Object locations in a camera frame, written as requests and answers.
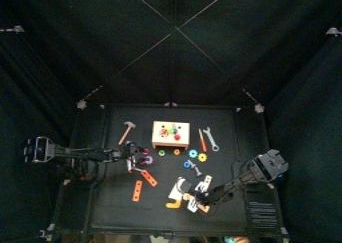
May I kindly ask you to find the white perforated toy strip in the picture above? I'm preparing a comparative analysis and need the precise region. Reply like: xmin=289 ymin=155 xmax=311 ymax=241
xmin=186 ymin=174 xmax=214 ymax=214

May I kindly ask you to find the orange perforated toy strip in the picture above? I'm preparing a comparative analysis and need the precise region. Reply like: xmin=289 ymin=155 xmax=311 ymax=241
xmin=131 ymin=179 xmax=144 ymax=203
xmin=139 ymin=169 xmax=161 ymax=188

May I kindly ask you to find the grey toy bolt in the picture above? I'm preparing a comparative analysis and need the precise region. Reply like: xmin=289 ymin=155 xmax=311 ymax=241
xmin=187 ymin=159 xmax=205 ymax=177

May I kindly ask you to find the wooden toy tool box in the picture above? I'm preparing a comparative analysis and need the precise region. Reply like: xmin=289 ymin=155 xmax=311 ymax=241
xmin=151 ymin=120 xmax=191 ymax=150

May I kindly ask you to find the orange toy screwdriver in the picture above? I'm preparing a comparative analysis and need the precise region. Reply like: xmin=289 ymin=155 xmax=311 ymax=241
xmin=198 ymin=128 xmax=209 ymax=154

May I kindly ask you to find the grey toy wrench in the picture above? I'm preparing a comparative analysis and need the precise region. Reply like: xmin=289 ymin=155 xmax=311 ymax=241
xmin=202 ymin=126 xmax=221 ymax=153

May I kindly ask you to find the toy hammer with orange handle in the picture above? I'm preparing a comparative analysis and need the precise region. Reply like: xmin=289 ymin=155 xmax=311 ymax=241
xmin=116 ymin=120 xmax=138 ymax=146

